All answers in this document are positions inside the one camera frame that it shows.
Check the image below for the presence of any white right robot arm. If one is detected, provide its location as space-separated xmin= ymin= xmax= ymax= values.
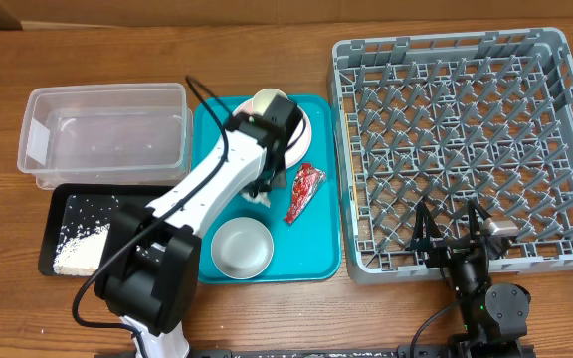
xmin=407 ymin=200 xmax=535 ymax=357

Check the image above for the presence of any red snack wrapper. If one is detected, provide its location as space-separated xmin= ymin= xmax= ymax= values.
xmin=284 ymin=163 xmax=326 ymax=225

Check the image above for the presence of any clear plastic bin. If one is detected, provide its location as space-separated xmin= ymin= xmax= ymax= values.
xmin=17 ymin=83 xmax=193 ymax=190

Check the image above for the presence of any grey dish rack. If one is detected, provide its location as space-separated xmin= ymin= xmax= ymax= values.
xmin=329 ymin=28 xmax=573 ymax=284

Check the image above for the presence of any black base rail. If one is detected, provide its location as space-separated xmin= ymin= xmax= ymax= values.
xmin=186 ymin=343 xmax=536 ymax=358

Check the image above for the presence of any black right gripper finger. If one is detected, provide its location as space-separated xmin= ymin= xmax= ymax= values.
xmin=467 ymin=199 xmax=491 ymax=244
xmin=410 ymin=201 xmax=443 ymax=249

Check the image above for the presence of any grey bowl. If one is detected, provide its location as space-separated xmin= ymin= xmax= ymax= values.
xmin=211 ymin=217 xmax=274 ymax=280

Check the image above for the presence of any cream cup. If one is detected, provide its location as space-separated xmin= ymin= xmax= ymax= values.
xmin=252 ymin=88 xmax=287 ymax=115

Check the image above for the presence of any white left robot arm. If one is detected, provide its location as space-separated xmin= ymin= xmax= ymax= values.
xmin=92 ymin=95 xmax=304 ymax=357

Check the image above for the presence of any pile of rice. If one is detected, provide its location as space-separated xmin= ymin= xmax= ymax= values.
xmin=53 ymin=194 xmax=120 ymax=276

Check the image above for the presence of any white napkin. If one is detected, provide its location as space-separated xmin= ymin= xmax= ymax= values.
xmin=241 ymin=192 xmax=271 ymax=208

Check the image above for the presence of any black tray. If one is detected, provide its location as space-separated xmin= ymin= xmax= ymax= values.
xmin=38 ymin=184 xmax=170 ymax=276

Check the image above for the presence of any teal serving tray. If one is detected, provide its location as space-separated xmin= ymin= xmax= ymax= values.
xmin=199 ymin=94 xmax=341 ymax=284

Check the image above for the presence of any pink plate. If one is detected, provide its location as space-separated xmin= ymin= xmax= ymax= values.
xmin=231 ymin=95 xmax=313 ymax=170

